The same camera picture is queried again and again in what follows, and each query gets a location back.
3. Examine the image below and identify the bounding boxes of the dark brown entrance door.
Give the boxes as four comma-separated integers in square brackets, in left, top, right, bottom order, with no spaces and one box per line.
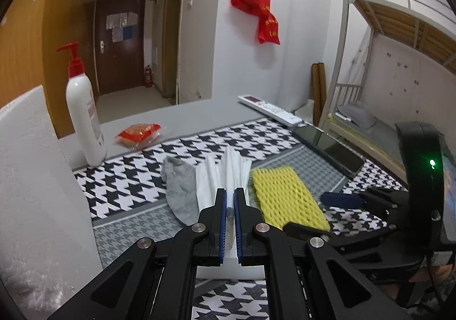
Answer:
[94,0,145,95]

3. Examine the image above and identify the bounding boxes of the wooden rolled sticks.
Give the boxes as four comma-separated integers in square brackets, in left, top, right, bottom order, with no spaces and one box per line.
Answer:
[312,63,326,125]

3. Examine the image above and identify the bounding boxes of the white pump bottle red cap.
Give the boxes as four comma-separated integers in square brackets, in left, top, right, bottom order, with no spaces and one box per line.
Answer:
[56,41,107,166]

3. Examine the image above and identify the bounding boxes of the houndstooth table mat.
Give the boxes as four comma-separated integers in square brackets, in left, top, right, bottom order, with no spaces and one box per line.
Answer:
[72,117,409,320]

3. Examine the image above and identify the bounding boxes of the white remote control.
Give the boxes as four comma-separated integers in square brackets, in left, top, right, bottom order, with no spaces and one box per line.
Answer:
[238,95,304,127]

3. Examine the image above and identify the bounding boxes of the black smartphone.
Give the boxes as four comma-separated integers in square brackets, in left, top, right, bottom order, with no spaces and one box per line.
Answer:
[292,125,365,179]

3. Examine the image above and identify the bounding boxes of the yellow foam net sleeve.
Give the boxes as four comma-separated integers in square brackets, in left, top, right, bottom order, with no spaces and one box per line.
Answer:
[251,166,330,231]

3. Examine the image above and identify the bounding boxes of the brown side door frame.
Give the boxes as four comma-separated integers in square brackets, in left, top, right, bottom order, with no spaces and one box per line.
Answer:
[162,0,183,104]

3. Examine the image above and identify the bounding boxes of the white styrofoam box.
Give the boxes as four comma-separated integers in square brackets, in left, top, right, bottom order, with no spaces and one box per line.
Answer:
[1,86,102,319]

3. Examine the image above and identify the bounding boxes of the red fire extinguisher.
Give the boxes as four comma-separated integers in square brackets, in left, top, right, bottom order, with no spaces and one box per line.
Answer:
[144,65,153,88]

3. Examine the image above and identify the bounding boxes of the red plastic bag on hook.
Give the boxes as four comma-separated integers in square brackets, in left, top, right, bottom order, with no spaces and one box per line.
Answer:
[230,0,280,45]

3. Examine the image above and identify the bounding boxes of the grey sock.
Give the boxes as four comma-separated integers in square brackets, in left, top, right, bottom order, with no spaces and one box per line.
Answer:
[162,156,200,226]

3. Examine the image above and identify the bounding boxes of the red snack packet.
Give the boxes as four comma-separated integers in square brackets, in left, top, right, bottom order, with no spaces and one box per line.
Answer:
[115,123,163,149]

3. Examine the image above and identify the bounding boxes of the metal bunk bed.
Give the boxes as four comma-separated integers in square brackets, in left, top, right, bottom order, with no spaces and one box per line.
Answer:
[319,0,455,179]

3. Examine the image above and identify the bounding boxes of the white foam sheet roll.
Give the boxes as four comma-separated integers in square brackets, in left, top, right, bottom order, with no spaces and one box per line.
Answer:
[196,146,264,281]

